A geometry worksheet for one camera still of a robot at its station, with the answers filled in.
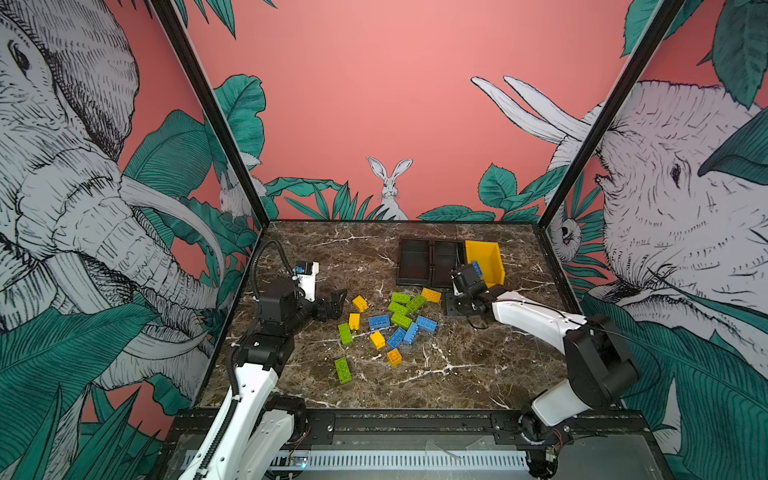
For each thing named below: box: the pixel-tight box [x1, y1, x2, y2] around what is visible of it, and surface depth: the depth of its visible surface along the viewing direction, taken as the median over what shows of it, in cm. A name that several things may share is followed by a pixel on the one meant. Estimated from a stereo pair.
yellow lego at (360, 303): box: [352, 295, 369, 313], surface depth 97 cm
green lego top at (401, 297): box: [391, 292, 411, 303], surface depth 100 cm
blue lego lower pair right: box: [403, 322, 419, 345], surface depth 90 cm
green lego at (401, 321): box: [391, 312, 413, 331], surface depth 95 cm
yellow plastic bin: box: [465, 240, 506, 289], surface depth 107 cm
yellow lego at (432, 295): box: [422, 288, 442, 303], surface depth 100 cm
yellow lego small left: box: [349, 313, 361, 330], surface depth 92 cm
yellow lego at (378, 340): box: [369, 331, 386, 350], surface depth 90 cm
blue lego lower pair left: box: [387, 327, 407, 349], surface depth 91 cm
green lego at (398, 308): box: [388, 302, 409, 314], surface depth 97 cm
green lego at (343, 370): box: [335, 357, 353, 384], surface depth 84 cm
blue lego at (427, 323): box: [417, 316, 437, 332], surface depth 93 cm
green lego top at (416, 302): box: [406, 294, 427, 313], surface depth 100 cm
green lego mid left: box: [338, 323, 353, 345], surface depth 92 cm
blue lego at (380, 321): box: [368, 314, 391, 329], surface depth 95 cm
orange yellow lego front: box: [387, 348, 403, 367], surface depth 85 cm
